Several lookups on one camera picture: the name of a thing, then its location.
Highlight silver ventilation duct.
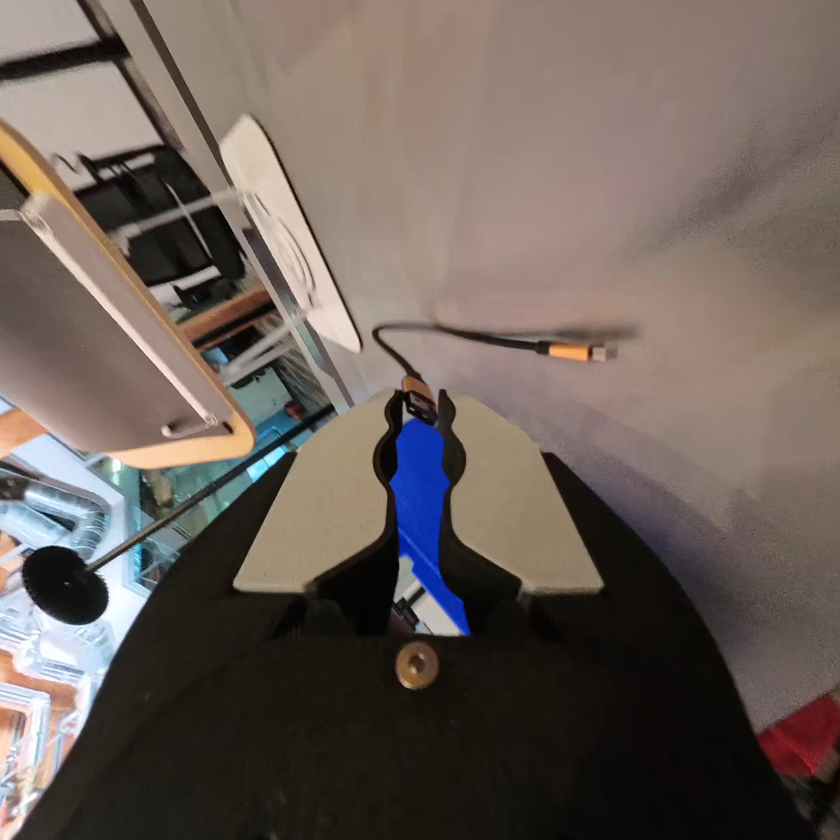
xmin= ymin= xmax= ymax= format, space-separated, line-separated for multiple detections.
xmin=0 ymin=482 xmax=109 ymax=559

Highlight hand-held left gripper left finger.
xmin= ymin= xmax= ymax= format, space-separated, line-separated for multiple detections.
xmin=233 ymin=388 xmax=403 ymax=634

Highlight black usb cable orange plugs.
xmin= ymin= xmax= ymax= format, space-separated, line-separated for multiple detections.
xmin=372 ymin=322 xmax=621 ymax=427

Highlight red plastic bin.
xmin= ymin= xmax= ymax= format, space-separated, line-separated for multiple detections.
xmin=758 ymin=696 xmax=840 ymax=782

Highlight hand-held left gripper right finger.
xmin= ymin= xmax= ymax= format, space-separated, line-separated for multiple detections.
xmin=438 ymin=390 xmax=603 ymax=636

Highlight blue plastic bin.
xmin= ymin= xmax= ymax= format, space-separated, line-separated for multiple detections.
xmin=388 ymin=420 xmax=472 ymax=637

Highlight black board wooden frame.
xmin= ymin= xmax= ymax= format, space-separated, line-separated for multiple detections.
xmin=0 ymin=118 xmax=257 ymax=470

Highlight white base pad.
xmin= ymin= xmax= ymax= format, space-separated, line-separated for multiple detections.
xmin=220 ymin=115 xmax=363 ymax=355

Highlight black floor stand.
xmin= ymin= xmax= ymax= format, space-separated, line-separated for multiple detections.
xmin=21 ymin=406 xmax=336 ymax=626

